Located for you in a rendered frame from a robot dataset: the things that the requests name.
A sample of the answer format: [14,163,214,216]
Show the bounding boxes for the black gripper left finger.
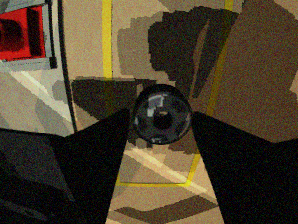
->
[0,108,130,224]

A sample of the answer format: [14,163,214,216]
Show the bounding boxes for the yellow rectangular outline on table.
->
[101,0,233,188]

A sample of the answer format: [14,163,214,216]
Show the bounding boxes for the black tyre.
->
[133,83,193,145]

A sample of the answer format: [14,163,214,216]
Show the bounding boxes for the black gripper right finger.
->
[190,112,298,224]

